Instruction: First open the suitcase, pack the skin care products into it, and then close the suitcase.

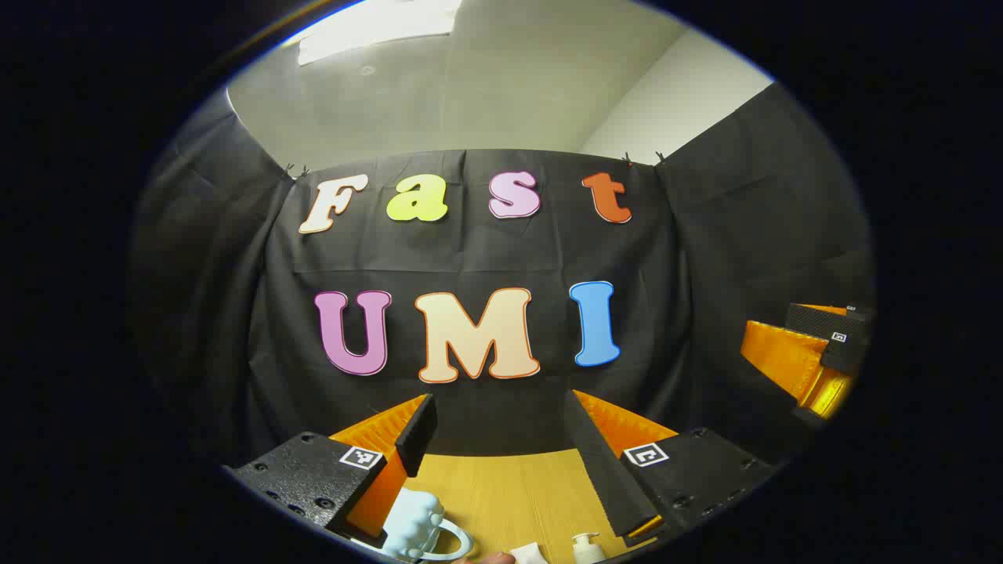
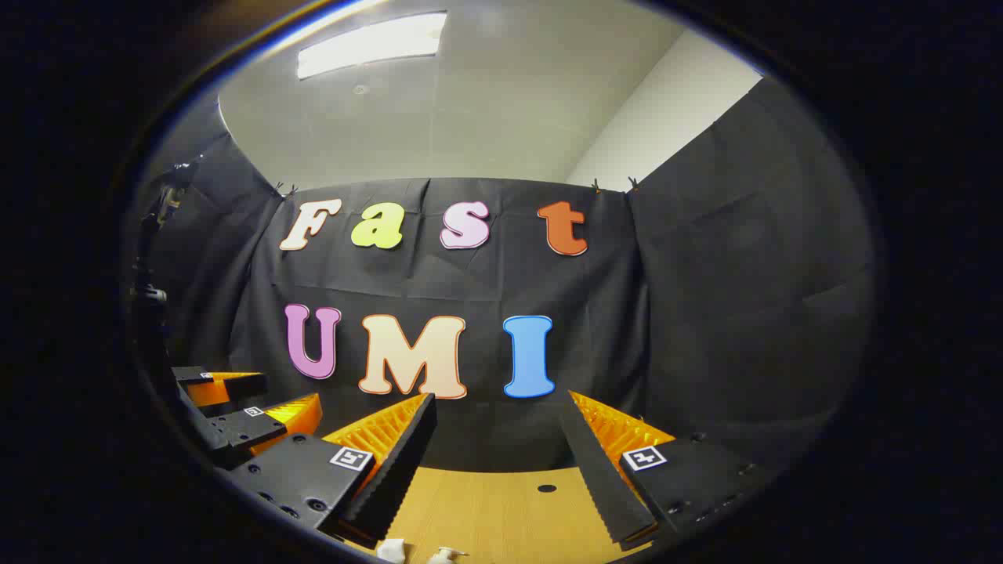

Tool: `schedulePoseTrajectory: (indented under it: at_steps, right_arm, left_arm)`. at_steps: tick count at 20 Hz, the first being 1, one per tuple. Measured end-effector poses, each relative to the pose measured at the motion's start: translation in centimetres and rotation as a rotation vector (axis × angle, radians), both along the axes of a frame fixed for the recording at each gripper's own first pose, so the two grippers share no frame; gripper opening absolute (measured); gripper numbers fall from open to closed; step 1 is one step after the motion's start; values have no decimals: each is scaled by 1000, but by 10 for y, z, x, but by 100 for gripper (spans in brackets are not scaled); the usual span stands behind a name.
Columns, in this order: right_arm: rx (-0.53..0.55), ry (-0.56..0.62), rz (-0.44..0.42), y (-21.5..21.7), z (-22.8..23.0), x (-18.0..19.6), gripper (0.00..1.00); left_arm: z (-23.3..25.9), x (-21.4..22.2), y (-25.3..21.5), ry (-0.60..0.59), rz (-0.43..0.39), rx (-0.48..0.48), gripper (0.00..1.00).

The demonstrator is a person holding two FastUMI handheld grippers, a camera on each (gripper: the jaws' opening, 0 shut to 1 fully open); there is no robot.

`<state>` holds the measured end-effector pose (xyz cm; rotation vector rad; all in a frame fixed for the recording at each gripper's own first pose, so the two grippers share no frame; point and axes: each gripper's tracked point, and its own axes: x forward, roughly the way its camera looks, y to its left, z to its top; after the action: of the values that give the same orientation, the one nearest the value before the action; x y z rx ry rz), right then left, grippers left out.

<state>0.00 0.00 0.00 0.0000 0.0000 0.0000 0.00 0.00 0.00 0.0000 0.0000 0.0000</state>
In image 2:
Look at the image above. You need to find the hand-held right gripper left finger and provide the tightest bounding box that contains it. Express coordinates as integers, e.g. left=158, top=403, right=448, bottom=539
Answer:
left=222, top=393, right=438, bottom=549

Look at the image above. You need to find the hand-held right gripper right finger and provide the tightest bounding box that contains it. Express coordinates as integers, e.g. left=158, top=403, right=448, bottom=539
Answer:
left=558, top=389, right=773, bottom=551

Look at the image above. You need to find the black backdrop cloth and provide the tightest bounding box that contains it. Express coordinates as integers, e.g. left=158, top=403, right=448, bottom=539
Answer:
left=129, top=74, right=877, bottom=475

